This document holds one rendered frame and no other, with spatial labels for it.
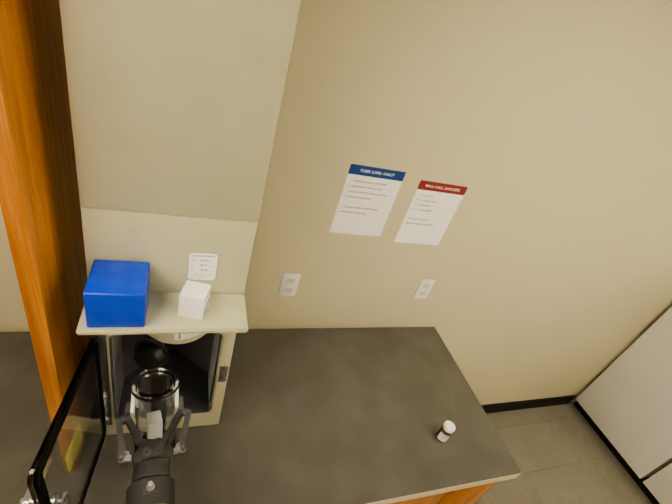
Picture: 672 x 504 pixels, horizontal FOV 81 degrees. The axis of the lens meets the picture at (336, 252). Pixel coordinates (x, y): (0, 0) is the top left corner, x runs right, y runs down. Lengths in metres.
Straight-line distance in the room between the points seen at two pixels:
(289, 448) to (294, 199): 0.80
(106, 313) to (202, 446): 0.65
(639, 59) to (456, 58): 0.70
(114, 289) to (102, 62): 0.38
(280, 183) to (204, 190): 0.53
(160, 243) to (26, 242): 0.22
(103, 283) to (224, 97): 0.40
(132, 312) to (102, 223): 0.18
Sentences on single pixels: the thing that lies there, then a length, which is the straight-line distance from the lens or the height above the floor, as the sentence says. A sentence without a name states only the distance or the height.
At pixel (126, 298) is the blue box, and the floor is 1.59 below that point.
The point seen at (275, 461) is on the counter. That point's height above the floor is 0.94.
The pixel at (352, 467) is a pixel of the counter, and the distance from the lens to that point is 1.43.
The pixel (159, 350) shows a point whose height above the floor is 1.31.
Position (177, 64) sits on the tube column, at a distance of 0.72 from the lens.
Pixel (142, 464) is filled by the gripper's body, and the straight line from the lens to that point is 1.02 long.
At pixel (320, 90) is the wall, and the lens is 1.21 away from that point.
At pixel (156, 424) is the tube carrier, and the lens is 1.13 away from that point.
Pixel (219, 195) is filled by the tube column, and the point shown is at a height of 1.77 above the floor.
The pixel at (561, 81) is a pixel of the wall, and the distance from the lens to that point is 1.61.
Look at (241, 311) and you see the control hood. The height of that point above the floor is 1.51.
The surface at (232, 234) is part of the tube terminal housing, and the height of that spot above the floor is 1.68.
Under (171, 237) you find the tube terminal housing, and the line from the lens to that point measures 0.86.
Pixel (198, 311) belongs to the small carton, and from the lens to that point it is 0.87.
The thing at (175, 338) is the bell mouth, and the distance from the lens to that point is 1.09.
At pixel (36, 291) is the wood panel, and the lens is 0.86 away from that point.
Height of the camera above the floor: 2.16
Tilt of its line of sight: 33 degrees down
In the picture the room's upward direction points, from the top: 19 degrees clockwise
